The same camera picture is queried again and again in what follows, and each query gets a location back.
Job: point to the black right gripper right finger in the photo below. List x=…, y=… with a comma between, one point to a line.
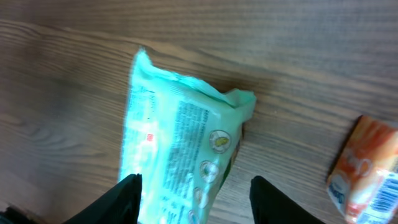
x=271, y=206

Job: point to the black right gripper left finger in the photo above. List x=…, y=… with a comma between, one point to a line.
x=119, y=205

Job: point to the orange snack packet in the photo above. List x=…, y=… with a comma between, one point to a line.
x=363, y=183

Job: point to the teal tissue packet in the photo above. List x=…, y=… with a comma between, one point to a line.
x=181, y=135

